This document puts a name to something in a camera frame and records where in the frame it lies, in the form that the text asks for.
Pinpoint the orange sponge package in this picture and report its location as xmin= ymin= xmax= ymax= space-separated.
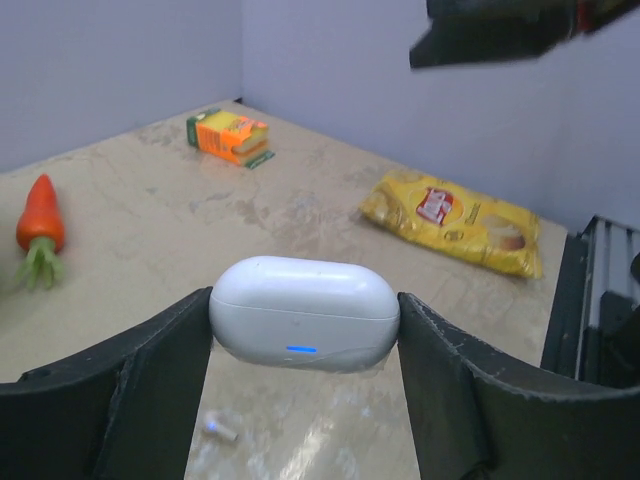
xmin=186 ymin=108 xmax=274 ymax=169

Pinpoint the white earbud charging case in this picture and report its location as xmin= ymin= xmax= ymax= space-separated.
xmin=209 ymin=256 xmax=400 ymax=373

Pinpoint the white earbud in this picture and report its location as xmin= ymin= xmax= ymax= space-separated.
xmin=201 ymin=411 xmax=238 ymax=442

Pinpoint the yellow Lays chips bag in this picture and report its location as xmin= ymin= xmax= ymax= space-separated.
xmin=359 ymin=170 xmax=543 ymax=279

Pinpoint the orange carrot toy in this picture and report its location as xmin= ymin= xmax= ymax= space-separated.
xmin=16 ymin=174 xmax=66 ymax=289

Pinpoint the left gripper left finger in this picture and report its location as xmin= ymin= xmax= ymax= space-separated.
xmin=1 ymin=288 xmax=213 ymax=479

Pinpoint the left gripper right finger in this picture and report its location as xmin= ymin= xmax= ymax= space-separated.
xmin=397 ymin=293 xmax=639 ymax=479

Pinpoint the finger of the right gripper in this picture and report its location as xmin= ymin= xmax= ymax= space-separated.
xmin=409 ymin=0 xmax=639 ymax=70

